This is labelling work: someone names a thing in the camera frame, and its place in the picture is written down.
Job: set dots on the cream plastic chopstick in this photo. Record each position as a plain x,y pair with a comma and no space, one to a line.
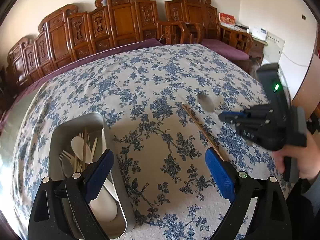
94,148

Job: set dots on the blue floral tablecloth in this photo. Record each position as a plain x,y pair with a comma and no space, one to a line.
160,150

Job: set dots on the purple sofa cushion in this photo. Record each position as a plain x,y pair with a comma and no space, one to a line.
121,49

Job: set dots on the red calendar card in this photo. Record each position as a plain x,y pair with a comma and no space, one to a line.
226,20

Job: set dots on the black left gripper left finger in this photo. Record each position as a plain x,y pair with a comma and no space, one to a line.
48,219

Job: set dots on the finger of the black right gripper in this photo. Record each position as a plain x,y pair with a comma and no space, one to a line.
227,116

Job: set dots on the brown wooden chopstick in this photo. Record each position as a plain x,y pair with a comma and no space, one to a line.
206,135
84,150

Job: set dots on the stainless steel spoon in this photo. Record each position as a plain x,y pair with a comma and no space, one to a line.
206,103

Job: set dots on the white ceramic spoon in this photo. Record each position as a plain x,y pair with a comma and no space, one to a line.
77,145

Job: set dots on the person's right hand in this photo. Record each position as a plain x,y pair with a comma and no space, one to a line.
307,158

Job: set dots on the wooden side table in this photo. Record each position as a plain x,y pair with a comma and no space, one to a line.
257,48

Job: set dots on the carved wooden long sofa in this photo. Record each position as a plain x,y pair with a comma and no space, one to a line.
67,35

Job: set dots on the grey rectangular utensil tray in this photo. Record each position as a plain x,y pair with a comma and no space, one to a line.
62,169

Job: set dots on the white plastic spoon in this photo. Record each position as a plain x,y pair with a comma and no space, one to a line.
98,190

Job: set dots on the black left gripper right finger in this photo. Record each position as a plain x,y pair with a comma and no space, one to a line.
270,219

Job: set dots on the white wall panel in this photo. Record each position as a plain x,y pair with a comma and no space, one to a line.
273,50

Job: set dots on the purple seat cushion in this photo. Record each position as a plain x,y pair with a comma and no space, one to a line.
225,50

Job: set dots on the cream plastic fork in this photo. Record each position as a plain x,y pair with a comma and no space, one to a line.
75,163

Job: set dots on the carved wooden armchair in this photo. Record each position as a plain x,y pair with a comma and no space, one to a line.
204,27

